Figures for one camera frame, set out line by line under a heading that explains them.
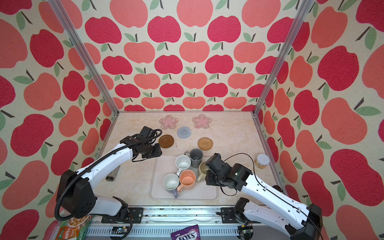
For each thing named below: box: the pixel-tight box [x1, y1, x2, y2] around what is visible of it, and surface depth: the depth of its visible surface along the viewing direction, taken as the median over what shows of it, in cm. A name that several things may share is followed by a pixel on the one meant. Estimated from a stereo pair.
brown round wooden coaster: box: [158, 134, 175, 149], surface depth 106 cm
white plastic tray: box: [149, 154, 219, 201], surface depth 84 cm
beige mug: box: [196, 161, 209, 183], surface depth 82 cm
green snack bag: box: [55, 214, 94, 240], surface depth 70 cm
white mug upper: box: [175, 154, 192, 177], surface depth 88 cm
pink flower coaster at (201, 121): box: [192, 114, 212, 129], surface depth 117 cm
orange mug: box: [177, 169, 196, 193], surface depth 82 cm
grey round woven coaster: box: [177, 126, 192, 139], surface depth 110 cm
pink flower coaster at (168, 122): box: [159, 114, 179, 130], surface depth 117 cm
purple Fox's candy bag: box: [170, 224, 201, 240], surface depth 70 cm
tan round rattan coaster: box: [197, 137, 214, 151], surface depth 104 cm
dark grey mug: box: [184, 148, 203, 169], surface depth 88 cm
